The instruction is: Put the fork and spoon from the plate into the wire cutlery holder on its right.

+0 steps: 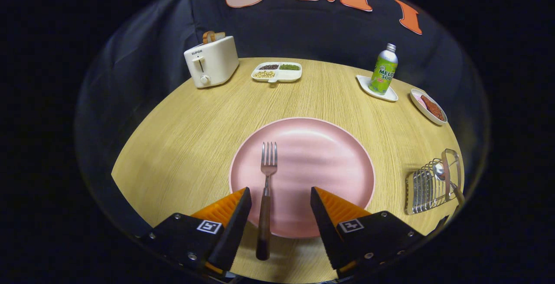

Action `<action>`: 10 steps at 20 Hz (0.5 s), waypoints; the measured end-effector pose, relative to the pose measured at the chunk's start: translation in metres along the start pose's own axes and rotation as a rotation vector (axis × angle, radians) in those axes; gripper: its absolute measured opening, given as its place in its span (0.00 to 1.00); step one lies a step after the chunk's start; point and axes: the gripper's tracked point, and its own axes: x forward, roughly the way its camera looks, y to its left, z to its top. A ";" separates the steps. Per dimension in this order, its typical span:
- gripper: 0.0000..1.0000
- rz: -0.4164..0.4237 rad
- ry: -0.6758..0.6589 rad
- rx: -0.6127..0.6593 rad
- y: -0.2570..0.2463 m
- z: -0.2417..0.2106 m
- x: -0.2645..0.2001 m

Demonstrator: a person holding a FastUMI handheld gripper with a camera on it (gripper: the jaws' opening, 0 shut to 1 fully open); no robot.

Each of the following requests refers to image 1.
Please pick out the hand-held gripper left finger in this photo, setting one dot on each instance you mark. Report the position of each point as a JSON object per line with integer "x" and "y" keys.
{"x": 234, "y": 227}

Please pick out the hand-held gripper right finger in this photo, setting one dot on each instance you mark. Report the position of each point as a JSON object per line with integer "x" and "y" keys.
{"x": 327, "y": 227}

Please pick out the pink plate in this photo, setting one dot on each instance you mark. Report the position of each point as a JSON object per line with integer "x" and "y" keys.
{"x": 312, "y": 158}

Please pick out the white square coaster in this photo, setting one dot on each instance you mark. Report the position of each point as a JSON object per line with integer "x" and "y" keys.
{"x": 364, "y": 82}

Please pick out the white oval dish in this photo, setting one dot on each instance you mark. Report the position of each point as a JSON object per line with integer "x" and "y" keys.
{"x": 422, "y": 109}

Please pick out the pile of yellow beans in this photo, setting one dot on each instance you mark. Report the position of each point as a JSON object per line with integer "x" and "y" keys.
{"x": 264, "y": 74}

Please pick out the white divided snack tray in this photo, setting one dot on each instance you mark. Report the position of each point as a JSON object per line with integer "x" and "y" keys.
{"x": 288, "y": 76}

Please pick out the pink ham slices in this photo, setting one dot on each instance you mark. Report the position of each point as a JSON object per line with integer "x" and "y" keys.
{"x": 418, "y": 99}

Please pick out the red meat piece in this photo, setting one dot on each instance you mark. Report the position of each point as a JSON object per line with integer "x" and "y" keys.
{"x": 433, "y": 108}

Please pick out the green soda bottle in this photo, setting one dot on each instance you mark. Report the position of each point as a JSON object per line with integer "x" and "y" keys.
{"x": 381, "y": 76}

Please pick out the pile of dark beans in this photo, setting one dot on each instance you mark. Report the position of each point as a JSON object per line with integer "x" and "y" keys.
{"x": 269, "y": 66}

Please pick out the pile of green beans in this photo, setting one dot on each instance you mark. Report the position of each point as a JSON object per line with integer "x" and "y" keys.
{"x": 289, "y": 67}

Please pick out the white toaster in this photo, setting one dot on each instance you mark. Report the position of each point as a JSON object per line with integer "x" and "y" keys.
{"x": 217, "y": 60}

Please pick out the brown toast slice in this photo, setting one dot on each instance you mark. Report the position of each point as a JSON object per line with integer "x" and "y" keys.
{"x": 208, "y": 37}
{"x": 220, "y": 36}

